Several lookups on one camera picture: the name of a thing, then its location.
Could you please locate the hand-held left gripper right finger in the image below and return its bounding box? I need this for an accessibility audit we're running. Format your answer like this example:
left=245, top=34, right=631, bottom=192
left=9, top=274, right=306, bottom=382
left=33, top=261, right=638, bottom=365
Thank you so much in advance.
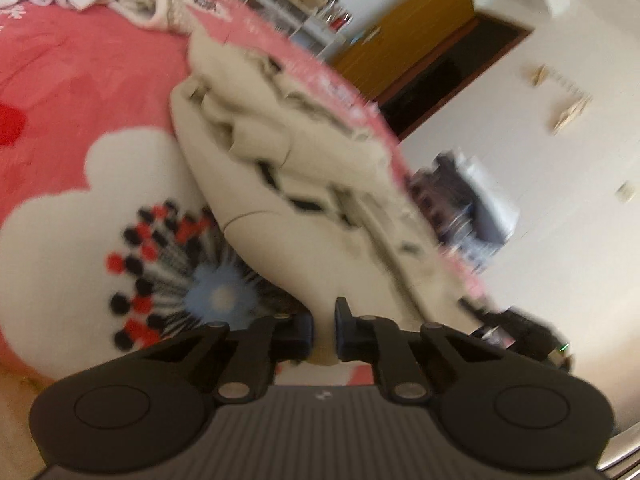
left=334, top=297, right=503, bottom=403

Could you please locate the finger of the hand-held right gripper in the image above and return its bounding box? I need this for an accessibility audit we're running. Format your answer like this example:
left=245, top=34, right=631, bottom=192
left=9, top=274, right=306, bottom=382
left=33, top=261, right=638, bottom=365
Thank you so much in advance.
left=457, top=299, right=506, bottom=348

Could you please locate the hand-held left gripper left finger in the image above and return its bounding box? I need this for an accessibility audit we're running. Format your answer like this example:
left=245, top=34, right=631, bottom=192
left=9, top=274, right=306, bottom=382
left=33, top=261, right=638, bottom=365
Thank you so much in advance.
left=145, top=312, right=315, bottom=403

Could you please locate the beige hoodie with black stripes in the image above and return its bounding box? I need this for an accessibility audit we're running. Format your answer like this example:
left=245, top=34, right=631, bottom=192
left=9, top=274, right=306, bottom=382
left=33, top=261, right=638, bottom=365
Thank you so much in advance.
left=170, top=30, right=493, bottom=368

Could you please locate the white folded garment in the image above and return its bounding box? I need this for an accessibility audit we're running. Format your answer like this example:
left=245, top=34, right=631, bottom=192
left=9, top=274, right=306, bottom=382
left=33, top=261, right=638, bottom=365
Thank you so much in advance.
left=460, top=152, right=521, bottom=241

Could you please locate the long hanging cloth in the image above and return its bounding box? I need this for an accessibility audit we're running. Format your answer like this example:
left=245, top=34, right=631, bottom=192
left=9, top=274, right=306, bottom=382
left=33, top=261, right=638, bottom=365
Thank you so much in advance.
left=550, top=95, right=593, bottom=133

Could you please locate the small hanging cloth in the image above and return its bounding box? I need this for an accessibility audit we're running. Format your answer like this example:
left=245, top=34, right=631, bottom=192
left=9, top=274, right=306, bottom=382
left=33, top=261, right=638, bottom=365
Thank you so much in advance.
left=522, top=62, right=548, bottom=86

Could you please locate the wooden door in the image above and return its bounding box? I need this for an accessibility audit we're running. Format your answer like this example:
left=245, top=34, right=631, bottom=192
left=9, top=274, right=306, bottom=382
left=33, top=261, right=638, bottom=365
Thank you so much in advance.
left=330, top=0, right=476, bottom=103

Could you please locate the white desk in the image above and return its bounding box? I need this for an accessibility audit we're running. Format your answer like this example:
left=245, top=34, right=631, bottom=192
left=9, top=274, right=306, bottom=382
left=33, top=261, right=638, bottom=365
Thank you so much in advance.
left=240, top=0, right=351, bottom=61

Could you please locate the red floral bed blanket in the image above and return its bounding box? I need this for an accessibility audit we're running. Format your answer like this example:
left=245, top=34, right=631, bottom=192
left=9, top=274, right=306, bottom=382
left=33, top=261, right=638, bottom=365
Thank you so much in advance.
left=0, top=0, right=496, bottom=391

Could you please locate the beige knit sweater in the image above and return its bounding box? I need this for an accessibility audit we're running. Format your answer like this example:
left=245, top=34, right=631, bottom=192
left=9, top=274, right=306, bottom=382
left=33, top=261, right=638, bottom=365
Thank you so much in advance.
left=110, top=0, right=201, bottom=36

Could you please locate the wooden door frame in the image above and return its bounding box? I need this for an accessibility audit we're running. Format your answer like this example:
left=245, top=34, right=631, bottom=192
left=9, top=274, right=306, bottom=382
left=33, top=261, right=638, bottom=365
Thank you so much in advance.
left=375, top=10, right=533, bottom=138

